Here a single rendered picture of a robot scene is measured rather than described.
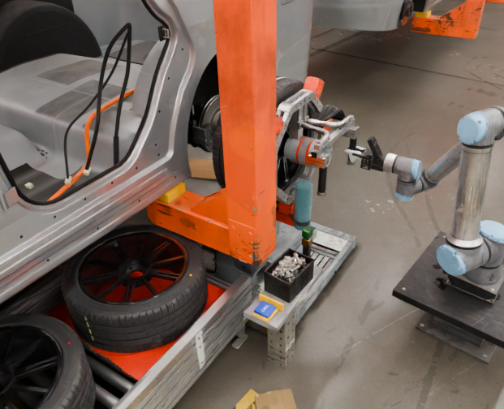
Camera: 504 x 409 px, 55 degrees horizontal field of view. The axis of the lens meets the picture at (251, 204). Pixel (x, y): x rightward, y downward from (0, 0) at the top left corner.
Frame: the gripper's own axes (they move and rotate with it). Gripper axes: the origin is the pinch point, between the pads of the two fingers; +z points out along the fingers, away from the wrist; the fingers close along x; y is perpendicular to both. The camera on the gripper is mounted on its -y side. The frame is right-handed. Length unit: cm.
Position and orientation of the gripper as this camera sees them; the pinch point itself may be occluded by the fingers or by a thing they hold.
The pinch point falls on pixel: (348, 148)
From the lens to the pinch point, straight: 252.0
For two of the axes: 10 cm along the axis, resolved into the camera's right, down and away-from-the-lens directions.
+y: 0.3, 8.3, 5.6
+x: 5.5, -4.8, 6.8
